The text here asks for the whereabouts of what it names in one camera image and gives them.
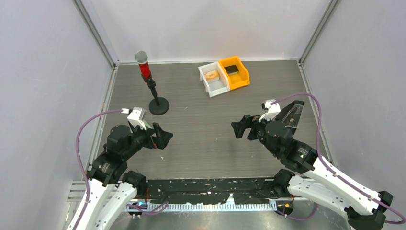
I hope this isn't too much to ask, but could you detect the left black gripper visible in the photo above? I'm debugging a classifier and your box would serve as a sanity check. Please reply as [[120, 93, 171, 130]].
[[123, 121, 172, 159]]

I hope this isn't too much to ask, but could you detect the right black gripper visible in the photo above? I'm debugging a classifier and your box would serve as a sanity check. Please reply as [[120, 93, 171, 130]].
[[230, 112, 280, 157]]

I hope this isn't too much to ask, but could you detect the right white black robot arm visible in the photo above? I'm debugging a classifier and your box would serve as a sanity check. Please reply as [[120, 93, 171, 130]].
[[231, 115, 393, 230]]

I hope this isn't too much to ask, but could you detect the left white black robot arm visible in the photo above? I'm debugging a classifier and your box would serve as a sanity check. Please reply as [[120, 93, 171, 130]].
[[67, 123, 173, 230]]

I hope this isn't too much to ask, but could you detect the orange card in white bin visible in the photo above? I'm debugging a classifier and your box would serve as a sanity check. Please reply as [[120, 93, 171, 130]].
[[204, 70, 220, 82]]

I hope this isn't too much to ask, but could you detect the black microphone stand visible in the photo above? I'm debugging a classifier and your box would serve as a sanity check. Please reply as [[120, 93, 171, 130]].
[[141, 75, 169, 115]]

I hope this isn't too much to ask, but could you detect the white plastic bin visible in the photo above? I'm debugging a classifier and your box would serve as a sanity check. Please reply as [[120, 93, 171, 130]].
[[198, 61, 231, 97]]

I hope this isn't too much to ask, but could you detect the orange plastic bin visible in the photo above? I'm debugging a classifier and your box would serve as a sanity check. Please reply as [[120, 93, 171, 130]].
[[219, 56, 250, 90]]

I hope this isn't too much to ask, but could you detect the black metronome clear cover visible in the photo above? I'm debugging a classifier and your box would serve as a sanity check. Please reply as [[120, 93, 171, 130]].
[[274, 100, 304, 135]]

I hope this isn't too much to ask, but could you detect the black item in orange bin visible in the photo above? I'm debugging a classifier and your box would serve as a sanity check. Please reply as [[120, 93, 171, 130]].
[[224, 65, 239, 76]]

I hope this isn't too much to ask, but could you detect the red grey microphone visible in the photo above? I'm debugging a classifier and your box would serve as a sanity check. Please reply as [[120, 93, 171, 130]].
[[135, 51, 151, 82]]

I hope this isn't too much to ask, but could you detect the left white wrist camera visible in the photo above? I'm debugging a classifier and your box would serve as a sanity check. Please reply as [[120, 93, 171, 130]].
[[121, 107, 148, 130]]

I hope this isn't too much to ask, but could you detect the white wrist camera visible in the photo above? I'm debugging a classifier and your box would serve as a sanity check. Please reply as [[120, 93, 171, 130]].
[[259, 99, 281, 122], [121, 107, 148, 130]]

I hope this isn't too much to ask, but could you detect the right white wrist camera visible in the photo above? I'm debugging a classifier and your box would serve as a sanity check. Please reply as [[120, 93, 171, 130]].
[[259, 99, 281, 122]]

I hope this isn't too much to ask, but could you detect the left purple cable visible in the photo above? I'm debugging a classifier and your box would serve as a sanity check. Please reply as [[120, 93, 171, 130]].
[[71, 109, 131, 230]]

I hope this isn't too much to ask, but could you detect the purple cable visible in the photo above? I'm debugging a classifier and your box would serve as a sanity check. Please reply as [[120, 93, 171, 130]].
[[71, 109, 131, 230], [271, 92, 406, 225]]

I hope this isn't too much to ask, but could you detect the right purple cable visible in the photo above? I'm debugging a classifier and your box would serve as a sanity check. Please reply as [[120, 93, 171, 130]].
[[271, 92, 406, 225]]

